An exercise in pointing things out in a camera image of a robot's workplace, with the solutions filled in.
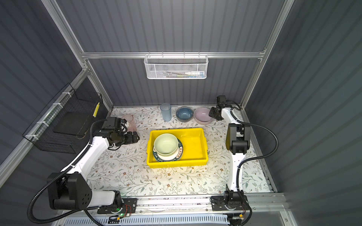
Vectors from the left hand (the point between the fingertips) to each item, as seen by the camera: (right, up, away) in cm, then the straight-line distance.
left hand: (132, 139), depth 85 cm
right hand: (+54, +16, +20) cm, 60 cm away
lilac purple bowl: (+46, +15, +27) cm, 55 cm away
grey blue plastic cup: (+18, +21, +22) cm, 35 cm away
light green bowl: (+20, -4, +7) cm, 21 cm away
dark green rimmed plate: (+24, -12, +1) cm, 26 cm away
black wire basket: (-31, +9, -12) cm, 34 cm away
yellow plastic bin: (+39, -6, +11) cm, 41 cm away
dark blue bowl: (+32, +16, +27) cm, 45 cm away
